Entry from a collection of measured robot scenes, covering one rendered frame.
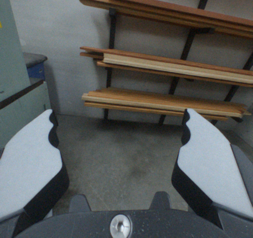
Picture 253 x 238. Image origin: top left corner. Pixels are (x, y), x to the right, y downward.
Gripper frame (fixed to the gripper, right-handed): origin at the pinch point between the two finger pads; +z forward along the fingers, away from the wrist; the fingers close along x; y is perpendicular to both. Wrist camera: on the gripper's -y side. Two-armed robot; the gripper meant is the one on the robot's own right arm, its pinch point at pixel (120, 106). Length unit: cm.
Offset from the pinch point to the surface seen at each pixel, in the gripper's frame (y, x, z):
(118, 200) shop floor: 124, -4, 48
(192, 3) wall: -41, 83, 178
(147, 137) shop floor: 130, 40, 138
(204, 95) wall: 77, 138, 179
